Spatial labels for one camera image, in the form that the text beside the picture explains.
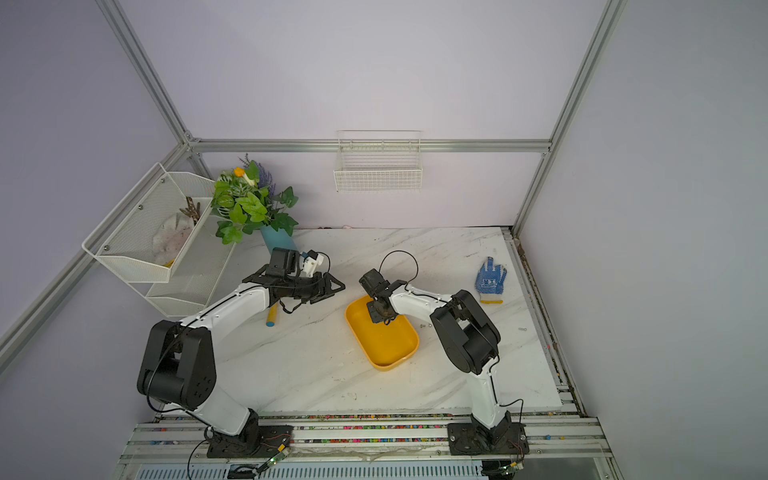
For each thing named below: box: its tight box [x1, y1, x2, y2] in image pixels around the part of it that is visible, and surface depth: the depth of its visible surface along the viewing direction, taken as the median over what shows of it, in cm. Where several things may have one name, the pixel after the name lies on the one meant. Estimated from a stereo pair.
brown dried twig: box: [179, 196, 201, 226], surface depth 84 cm
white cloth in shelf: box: [152, 213, 195, 265], surface depth 79 cm
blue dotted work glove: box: [476, 256, 507, 304], surface depth 106 cm
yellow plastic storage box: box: [345, 296, 420, 370], surface depth 92 cm
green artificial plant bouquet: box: [211, 153, 299, 245], surface depth 85 cm
